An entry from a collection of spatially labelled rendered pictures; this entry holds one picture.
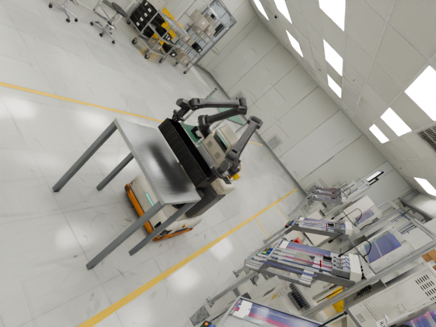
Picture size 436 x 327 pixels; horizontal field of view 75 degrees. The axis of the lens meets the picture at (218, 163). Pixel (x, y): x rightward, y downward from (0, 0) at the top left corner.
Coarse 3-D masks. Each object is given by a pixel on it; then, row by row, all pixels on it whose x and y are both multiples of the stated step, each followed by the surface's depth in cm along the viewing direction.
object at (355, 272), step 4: (348, 256) 266; (352, 256) 262; (356, 256) 264; (352, 260) 252; (356, 260) 253; (352, 264) 242; (356, 264) 243; (352, 268) 233; (356, 268) 234; (360, 268) 235; (352, 272) 225; (356, 272) 224; (360, 272) 225; (352, 276) 225; (356, 276) 224; (360, 276) 223; (356, 280) 224; (360, 280) 223
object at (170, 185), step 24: (120, 120) 195; (96, 144) 199; (144, 144) 198; (72, 168) 208; (120, 168) 243; (144, 168) 179; (168, 168) 202; (168, 192) 181; (192, 192) 206; (144, 216) 176; (120, 240) 184; (144, 240) 226; (96, 264) 195
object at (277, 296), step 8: (288, 272) 304; (272, 288) 288; (280, 288) 269; (288, 288) 269; (304, 288) 300; (264, 296) 282; (272, 296) 262; (280, 296) 247; (304, 296) 287; (272, 304) 248; (280, 304) 246; (288, 304) 248; (312, 304) 288; (296, 312) 249; (320, 312) 290; (320, 320) 278
